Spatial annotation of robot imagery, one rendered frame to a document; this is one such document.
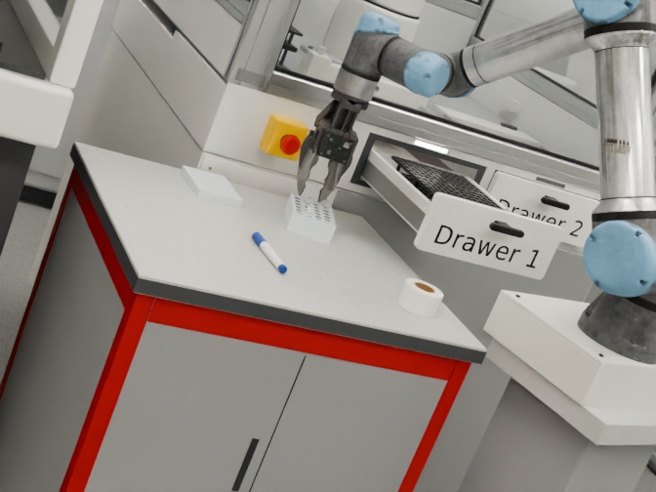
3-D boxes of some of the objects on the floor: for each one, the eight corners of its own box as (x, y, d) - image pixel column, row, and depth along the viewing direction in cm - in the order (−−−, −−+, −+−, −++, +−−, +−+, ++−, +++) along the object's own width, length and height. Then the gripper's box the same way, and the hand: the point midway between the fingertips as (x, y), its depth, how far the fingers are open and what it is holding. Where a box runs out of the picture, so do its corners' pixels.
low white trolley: (323, 706, 226) (488, 349, 204) (-11, 689, 198) (139, 274, 176) (237, 518, 275) (362, 216, 254) (-40, 484, 247) (73, 141, 226)
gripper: (324, 91, 219) (282, 198, 225) (382, 112, 220) (339, 218, 226) (321, 81, 227) (281, 185, 233) (377, 102, 229) (335, 204, 235)
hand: (311, 190), depth 232 cm, fingers open, 3 cm apart
